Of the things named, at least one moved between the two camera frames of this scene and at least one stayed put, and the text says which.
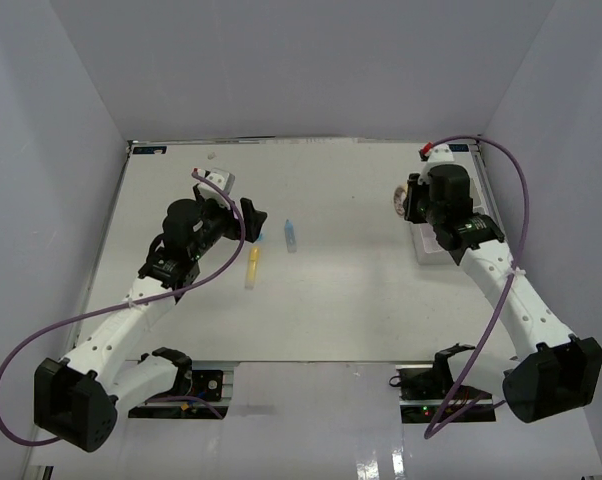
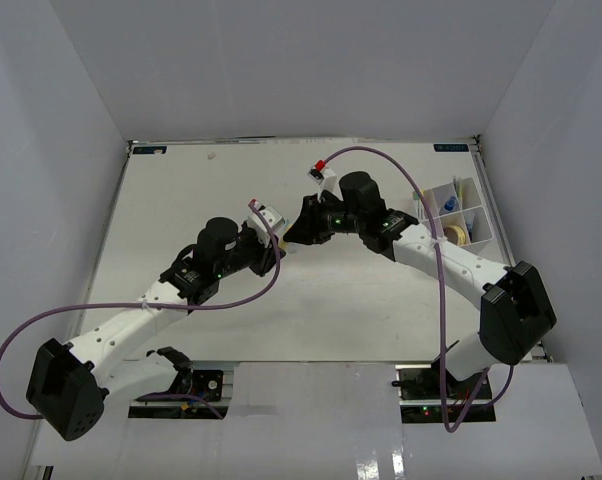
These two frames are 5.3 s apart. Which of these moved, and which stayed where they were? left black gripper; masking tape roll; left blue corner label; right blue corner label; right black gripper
Moved: right black gripper; masking tape roll; left black gripper
Stayed: right blue corner label; left blue corner label
